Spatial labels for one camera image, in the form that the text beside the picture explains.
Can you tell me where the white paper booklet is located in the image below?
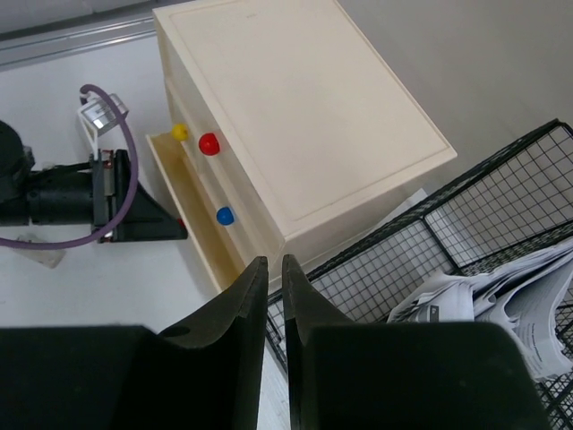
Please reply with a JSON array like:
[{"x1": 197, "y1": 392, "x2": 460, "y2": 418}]
[{"x1": 388, "y1": 239, "x2": 572, "y2": 381}]

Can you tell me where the grey white eraser stick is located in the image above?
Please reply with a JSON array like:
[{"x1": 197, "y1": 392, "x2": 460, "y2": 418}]
[{"x1": 13, "y1": 233, "x2": 66, "y2": 269}]

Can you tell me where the aluminium rail frame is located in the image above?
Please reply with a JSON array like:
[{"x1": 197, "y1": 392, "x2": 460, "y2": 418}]
[{"x1": 1, "y1": 7, "x2": 155, "y2": 71}]

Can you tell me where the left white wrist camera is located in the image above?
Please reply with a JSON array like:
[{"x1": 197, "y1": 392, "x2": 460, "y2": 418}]
[{"x1": 76, "y1": 93, "x2": 118, "y2": 160}]

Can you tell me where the cream wooden drawer cabinet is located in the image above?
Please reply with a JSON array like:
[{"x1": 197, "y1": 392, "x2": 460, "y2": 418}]
[{"x1": 154, "y1": 1, "x2": 456, "y2": 277}]

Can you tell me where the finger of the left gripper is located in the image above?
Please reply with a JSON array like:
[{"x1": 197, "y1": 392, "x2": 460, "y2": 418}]
[{"x1": 114, "y1": 185, "x2": 188, "y2": 242}]

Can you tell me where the black wire mesh organizer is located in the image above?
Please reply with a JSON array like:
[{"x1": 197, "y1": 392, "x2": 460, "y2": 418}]
[{"x1": 263, "y1": 118, "x2": 573, "y2": 430}]

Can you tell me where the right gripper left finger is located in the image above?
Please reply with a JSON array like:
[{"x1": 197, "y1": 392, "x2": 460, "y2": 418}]
[{"x1": 1, "y1": 257, "x2": 269, "y2": 429}]

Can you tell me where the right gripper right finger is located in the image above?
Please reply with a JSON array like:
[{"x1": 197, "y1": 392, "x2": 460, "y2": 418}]
[{"x1": 282, "y1": 255, "x2": 549, "y2": 429}]

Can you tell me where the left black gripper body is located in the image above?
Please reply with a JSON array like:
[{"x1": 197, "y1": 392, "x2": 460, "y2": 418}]
[{"x1": 1, "y1": 150, "x2": 130, "y2": 231}]

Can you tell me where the small drawer blue knob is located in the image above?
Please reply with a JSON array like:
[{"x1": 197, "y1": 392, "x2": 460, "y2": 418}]
[{"x1": 196, "y1": 169, "x2": 269, "y2": 265}]

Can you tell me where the small drawer yellow knob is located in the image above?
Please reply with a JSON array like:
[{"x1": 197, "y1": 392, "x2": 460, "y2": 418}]
[{"x1": 167, "y1": 89, "x2": 193, "y2": 144}]

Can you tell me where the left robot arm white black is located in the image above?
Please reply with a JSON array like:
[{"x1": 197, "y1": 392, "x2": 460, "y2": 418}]
[{"x1": 1, "y1": 122, "x2": 188, "y2": 243}]

